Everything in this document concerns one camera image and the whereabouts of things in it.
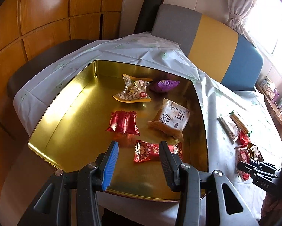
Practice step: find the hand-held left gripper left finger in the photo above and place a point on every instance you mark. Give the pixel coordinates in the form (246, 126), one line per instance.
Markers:
(110, 164)

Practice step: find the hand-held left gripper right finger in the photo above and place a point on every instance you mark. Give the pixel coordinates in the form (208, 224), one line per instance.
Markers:
(168, 164)

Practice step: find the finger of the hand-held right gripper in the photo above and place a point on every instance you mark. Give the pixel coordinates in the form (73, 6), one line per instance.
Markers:
(268, 165)
(245, 167)

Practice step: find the white packet with red emblem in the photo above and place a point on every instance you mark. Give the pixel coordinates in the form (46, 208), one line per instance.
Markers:
(243, 155)

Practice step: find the dark brown snack packet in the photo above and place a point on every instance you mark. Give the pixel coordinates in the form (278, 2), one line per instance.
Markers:
(255, 153)

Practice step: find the red gold-patterned snack packet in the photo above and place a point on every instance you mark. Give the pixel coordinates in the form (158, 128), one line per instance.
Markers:
(148, 151)

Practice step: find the white snack packet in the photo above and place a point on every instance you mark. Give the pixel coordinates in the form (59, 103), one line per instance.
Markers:
(230, 128)

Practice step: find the red foil candy packet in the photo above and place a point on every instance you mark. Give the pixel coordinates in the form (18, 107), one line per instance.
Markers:
(123, 122)

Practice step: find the beige pastry packet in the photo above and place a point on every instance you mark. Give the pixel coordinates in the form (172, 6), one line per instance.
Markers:
(171, 120)

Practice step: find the cracker packet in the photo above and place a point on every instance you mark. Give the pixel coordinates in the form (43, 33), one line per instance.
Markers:
(241, 122)

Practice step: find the gold tin box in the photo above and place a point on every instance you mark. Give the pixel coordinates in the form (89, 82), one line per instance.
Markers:
(84, 113)

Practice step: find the clear seed packet yellow edge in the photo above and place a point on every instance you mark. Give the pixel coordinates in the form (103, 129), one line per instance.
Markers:
(133, 91)

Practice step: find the purple snack packet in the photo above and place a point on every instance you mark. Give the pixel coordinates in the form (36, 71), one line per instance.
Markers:
(164, 86)

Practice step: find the wooden side table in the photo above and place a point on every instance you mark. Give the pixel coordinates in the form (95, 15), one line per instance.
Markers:
(278, 113)

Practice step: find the purple box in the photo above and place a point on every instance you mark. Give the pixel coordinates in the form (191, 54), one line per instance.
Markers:
(275, 96)

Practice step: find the patterned tissue box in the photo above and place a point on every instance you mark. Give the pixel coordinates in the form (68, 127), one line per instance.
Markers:
(268, 87)

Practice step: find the white printed tablecloth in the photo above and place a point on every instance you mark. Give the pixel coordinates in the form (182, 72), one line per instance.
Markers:
(155, 51)

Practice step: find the grey yellow blue headboard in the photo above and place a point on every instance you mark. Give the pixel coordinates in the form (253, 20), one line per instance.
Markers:
(214, 40)

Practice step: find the window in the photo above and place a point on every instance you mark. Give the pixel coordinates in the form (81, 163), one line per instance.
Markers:
(272, 28)

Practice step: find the black rolled mat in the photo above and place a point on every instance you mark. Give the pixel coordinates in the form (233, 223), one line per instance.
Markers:
(148, 11)

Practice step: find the beige patterned curtain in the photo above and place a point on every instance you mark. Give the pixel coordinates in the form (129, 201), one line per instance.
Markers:
(237, 11)

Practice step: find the wooden wardrobe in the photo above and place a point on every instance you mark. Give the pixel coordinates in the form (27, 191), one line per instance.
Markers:
(49, 9)

